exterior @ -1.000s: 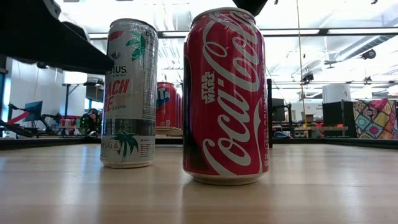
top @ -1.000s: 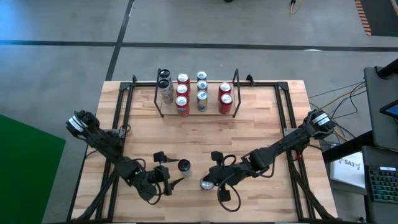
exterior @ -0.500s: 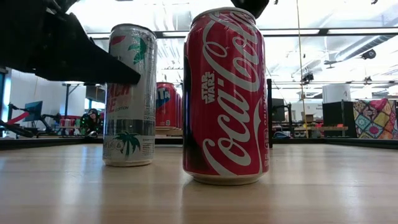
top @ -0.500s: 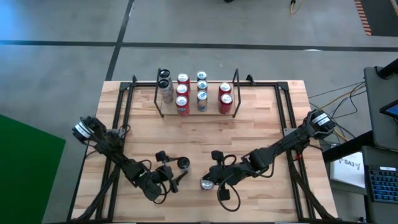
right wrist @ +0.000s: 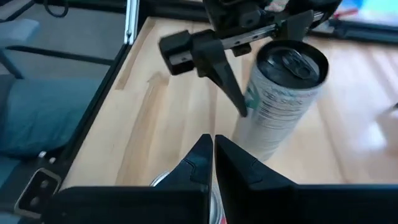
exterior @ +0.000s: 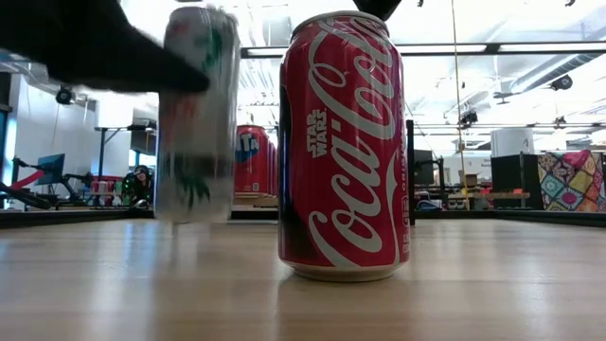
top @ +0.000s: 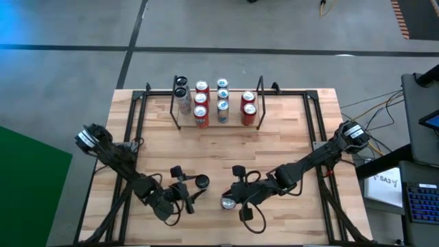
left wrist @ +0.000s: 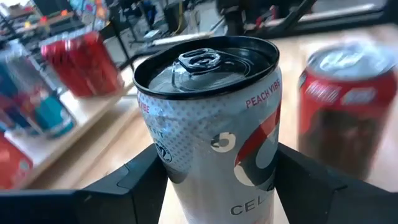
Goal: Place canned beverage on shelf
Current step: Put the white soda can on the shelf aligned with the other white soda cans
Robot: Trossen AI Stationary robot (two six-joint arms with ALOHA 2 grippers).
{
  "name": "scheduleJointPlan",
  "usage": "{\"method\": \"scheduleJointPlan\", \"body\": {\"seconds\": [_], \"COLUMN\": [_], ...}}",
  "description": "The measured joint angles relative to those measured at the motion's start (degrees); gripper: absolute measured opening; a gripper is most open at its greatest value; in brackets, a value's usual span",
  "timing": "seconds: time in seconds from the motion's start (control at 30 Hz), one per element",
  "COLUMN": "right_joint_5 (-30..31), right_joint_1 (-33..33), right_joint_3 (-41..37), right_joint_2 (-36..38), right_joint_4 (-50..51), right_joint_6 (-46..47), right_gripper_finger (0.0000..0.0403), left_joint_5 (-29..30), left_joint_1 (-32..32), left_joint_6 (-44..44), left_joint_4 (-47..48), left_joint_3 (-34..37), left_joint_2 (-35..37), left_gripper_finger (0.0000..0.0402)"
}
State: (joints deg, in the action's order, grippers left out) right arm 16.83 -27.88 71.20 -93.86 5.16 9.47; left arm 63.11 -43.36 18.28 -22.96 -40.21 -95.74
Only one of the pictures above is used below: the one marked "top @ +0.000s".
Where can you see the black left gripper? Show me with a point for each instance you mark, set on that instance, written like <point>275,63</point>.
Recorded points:
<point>176,193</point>

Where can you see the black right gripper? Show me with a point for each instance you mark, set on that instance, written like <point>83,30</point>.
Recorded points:
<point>252,190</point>

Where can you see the red Coca-Cola can white script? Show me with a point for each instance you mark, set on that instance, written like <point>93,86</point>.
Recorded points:
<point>228,203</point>

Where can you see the white Celsius palm can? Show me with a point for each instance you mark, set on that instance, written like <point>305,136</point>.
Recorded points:
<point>183,101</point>
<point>202,181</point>
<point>181,81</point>

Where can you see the red Star Wars soda can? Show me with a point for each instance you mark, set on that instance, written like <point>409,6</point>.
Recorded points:
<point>247,97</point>
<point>249,115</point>
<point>202,85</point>
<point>201,116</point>
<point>201,99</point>

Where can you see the blue silver slim can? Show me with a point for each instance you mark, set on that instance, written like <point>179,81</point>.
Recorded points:
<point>223,94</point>
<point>223,111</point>
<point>222,83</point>

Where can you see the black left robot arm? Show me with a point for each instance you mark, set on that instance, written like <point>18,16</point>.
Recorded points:
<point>120,161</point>

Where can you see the black upright metal loop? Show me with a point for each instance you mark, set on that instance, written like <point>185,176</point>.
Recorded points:
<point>174,85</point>
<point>260,85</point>

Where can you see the white paper sign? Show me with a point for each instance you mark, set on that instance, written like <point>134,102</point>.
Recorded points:
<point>384,187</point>

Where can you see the black desk beam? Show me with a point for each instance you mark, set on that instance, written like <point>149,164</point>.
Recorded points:
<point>380,163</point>

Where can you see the green floor mat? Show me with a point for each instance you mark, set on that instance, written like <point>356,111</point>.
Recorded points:
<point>31,192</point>

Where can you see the laptop blue backlit keyboard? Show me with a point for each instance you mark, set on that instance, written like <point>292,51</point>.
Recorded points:
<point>423,202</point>

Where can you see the grey desk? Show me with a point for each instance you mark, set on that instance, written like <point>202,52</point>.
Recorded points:
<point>420,144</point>

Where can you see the tablet screen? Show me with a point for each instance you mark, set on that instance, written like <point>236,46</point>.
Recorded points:
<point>432,120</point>

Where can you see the black mat orange-striped edge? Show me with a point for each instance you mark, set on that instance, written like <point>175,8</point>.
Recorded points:
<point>422,17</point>

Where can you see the black metal table frame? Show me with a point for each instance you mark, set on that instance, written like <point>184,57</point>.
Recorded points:
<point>157,93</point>

